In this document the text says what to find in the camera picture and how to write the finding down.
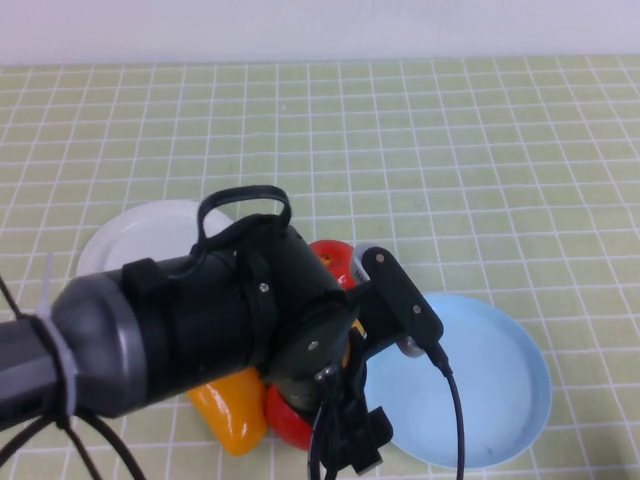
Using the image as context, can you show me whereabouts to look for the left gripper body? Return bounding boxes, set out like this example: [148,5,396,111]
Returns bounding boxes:
[272,344,395,452]

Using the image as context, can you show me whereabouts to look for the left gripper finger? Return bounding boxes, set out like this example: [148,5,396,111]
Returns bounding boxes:
[325,424,354,474]
[349,443,385,476]

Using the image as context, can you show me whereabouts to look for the red apple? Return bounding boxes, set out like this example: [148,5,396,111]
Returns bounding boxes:
[308,239,359,291]
[264,383,322,452]

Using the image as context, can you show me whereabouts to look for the yellow mango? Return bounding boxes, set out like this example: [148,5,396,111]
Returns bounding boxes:
[187,372,267,457]

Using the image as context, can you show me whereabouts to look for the light blue round plate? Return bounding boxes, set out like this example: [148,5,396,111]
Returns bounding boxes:
[362,293,554,470]

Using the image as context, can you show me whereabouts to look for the white round plate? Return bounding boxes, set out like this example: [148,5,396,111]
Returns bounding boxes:
[76,198,236,279]

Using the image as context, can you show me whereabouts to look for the white zip tie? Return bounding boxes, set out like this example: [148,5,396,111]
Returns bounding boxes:
[34,252,82,419]

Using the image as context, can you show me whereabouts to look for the black left camera cable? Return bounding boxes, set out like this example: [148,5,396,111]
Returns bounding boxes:
[0,343,469,480]

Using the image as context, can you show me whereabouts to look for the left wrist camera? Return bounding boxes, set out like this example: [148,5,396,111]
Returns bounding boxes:
[349,243,446,360]

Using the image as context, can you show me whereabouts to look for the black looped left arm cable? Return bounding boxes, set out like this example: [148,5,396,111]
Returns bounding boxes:
[196,184,294,261]

